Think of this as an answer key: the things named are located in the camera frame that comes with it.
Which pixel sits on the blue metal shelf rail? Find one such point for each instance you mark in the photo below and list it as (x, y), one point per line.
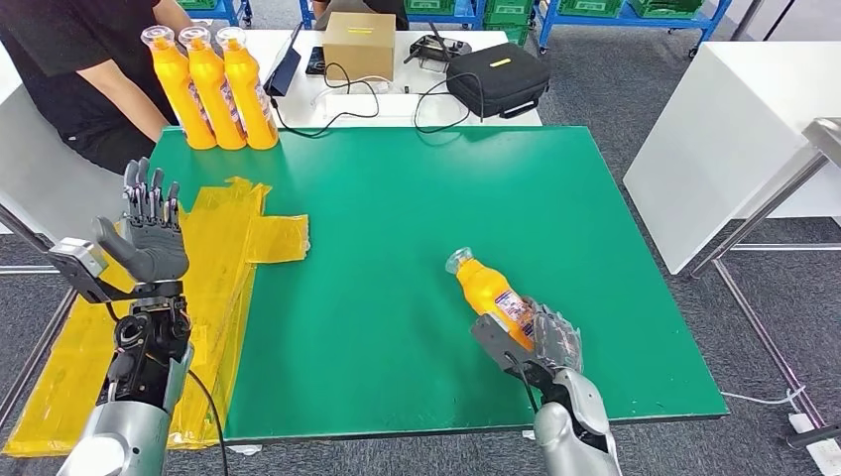
(624, 23)

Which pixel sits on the yellow plastic sheet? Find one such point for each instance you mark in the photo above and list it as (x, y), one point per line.
(217, 249)

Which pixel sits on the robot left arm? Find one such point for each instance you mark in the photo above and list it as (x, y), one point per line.
(138, 394)

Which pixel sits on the blue metal frame leg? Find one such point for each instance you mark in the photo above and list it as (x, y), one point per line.
(543, 29)
(706, 33)

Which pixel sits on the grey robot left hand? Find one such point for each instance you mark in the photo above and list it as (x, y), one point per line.
(154, 253)

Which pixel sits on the green plastic crate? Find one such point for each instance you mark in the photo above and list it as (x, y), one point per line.
(591, 6)
(663, 6)
(509, 16)
(430, 5)

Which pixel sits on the white power adapter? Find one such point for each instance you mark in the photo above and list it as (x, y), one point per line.
(821, 453)

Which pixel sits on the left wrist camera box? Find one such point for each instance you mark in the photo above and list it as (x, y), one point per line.
(75, 259)

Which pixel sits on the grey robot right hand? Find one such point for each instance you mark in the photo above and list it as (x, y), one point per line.
(558, 341)

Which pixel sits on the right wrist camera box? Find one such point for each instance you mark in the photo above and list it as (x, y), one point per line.
(499, 341)

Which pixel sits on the black remote controller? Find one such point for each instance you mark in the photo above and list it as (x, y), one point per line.
(437, 49)

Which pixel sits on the white side table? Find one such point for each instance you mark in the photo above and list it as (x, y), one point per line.
(39, 177)

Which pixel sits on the black carry case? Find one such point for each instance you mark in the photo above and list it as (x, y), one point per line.
(499, 79)

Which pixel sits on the silver metal table frame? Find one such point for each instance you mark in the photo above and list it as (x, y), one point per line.
(26, 226)
(762, 210)

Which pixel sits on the black phone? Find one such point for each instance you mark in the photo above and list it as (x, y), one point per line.
(316, 60)

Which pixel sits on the orange plastic detergent bottle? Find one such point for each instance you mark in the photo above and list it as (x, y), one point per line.
(177, 92)
(213, 92)
(253, 92)
(489, 289)

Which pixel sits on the white cabinet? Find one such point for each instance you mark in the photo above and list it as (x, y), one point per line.
(716, 144)

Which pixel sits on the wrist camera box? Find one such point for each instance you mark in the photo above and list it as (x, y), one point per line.
(499, 341)
(75, 259)

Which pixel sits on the cardboard box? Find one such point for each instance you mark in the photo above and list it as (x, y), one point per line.
(360, 49)

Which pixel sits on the dark tablet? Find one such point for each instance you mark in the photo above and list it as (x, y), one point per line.
(286, 69)

